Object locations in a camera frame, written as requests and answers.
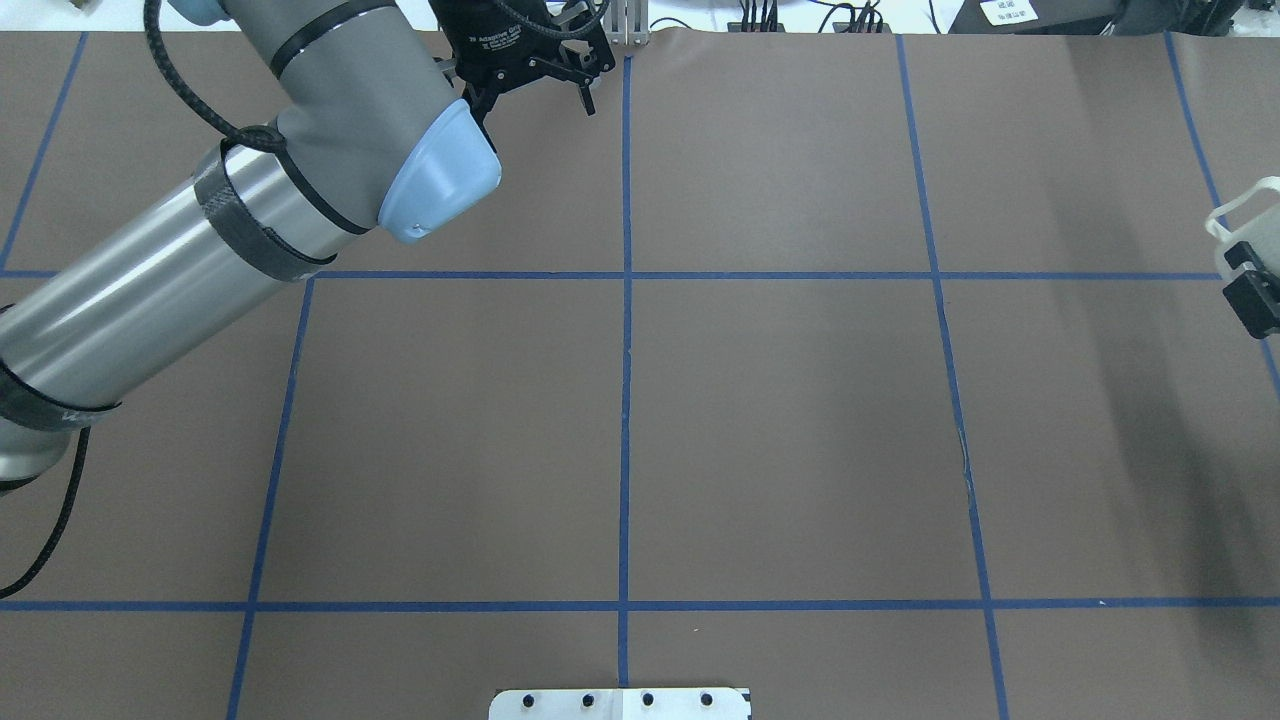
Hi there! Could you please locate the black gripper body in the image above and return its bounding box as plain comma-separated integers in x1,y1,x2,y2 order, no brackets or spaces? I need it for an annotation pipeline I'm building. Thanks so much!
430,1,614,97

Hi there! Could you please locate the white mug with handle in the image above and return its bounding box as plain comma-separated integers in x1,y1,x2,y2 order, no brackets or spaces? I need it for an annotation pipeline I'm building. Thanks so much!
1204,176,1279,282

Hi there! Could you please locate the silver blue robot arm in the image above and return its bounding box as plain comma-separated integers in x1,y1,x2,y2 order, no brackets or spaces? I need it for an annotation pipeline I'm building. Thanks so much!
1,1,614,492

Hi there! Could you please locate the aluminium frame post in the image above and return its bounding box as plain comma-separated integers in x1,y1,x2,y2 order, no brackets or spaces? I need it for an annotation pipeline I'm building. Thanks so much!
599,0,652,47

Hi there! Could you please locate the white camera stand column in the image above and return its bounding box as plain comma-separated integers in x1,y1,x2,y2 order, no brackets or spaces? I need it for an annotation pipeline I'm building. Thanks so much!
486,687,753,719

